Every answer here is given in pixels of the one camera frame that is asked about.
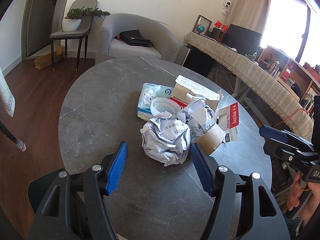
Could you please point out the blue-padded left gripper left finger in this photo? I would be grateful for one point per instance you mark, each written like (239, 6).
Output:
(73, 214)

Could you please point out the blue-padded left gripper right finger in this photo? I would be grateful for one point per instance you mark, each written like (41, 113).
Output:
(260, 216)

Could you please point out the SanDisk card packaging flap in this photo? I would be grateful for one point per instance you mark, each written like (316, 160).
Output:
(229, 121)

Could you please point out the large white paper ball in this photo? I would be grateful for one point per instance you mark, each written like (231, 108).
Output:
(166, 139)

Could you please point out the red white SanDisk cardboard box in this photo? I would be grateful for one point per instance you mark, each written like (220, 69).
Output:
(215, 136)

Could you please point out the black trash bin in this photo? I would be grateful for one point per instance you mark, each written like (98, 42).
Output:
(40, 188)

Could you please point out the black table leg with sock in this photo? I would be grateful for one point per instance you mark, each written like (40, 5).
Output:
(20, 144)

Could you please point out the black computer monitor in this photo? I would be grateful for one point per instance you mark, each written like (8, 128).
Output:
(243, 40)

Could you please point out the patterned white tablecloth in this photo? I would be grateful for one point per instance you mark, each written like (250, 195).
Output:
(7, 96)

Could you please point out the white plastic round lid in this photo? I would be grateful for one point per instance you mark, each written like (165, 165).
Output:
(161, 105)

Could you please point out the white wet wipes pack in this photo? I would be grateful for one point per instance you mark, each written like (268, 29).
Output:
(149, 92)

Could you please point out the beige curtain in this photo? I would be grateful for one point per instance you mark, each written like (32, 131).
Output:
(250, 14)

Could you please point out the brown cardboard box on floor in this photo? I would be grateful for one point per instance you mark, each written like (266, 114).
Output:
(46, 60)

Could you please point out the small blue globe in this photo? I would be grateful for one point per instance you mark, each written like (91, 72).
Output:
(200, 29)

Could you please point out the grey upholstered armchair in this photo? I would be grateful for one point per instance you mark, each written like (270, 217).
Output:
(110, 46)

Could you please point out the grey door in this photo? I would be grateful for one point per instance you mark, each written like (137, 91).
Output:
(36, 26)

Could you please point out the black handbag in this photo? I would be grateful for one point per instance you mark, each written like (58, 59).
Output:
(134, 38)

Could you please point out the bonsai plant in white pot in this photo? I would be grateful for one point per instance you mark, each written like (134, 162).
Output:
(73, 18)

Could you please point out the grey chair with black legs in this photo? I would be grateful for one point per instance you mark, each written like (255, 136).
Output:
(81, 33)

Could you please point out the wooden picture frame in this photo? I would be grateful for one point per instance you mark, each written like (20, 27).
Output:
(203, 21)

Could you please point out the white security camera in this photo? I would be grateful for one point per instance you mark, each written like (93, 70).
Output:
(227, 4)

